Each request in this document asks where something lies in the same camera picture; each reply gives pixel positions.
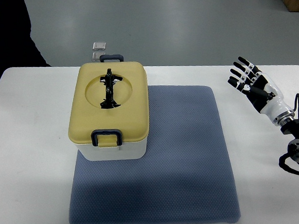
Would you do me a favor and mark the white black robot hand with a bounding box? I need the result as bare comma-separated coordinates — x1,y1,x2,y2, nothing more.
228,57,294,126

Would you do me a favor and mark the yellow box lid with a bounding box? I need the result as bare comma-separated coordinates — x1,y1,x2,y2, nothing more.
68,61,150,147

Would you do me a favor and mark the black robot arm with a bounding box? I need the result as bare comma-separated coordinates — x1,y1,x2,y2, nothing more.
279,119,299,175

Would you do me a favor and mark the white storage box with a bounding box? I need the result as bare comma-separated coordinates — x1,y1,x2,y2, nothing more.
75,137,147,161

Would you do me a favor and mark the blue textured mat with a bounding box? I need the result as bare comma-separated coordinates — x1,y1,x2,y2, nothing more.
69,86,240,224

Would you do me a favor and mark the lower metal floor plate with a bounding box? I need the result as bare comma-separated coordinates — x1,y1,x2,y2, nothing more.
92,51,106,61

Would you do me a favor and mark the metal floor plate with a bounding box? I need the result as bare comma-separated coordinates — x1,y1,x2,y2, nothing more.
92,51,106,61
92,41,106,51

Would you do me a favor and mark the upper metal floor plate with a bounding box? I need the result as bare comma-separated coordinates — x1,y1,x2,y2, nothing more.
92,41,106,51

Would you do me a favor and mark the dark figure at left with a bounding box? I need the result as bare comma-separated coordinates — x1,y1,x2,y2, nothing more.
0,0,49,78

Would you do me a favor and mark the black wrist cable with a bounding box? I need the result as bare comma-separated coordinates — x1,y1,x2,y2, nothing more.
292,93,299,119

